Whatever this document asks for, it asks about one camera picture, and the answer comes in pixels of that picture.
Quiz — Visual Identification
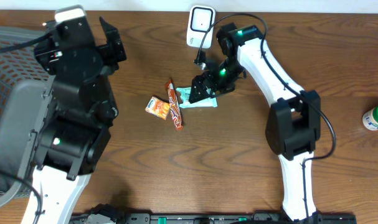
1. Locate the teal wet wipes pack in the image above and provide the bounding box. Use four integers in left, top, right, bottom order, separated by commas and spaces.
176, 87, 218, 109

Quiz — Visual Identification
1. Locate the red orange candy bar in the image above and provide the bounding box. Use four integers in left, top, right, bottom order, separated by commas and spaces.
165, 79, 183, 130

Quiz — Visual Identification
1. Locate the orange snack packet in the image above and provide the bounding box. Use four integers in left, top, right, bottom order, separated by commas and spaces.
145, 96, 170, 120

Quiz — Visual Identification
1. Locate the green lid white jar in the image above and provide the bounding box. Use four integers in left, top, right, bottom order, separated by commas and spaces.
362, 106, 378, 131

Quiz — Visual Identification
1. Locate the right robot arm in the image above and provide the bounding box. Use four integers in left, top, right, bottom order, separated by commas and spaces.
189, 23, 321, 223

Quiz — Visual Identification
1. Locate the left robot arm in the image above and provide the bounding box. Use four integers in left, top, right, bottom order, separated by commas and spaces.
22, 16, 126, 223

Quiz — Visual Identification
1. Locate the white barcode scanner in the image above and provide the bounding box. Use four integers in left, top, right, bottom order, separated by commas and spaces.
186, 5, 216, 48

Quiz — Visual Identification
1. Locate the grey plastic basket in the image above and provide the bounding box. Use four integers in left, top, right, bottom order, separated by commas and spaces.
0, 27, 54, 207

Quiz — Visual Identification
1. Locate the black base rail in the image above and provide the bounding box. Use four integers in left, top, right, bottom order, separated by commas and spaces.
69, 204, 357, 224

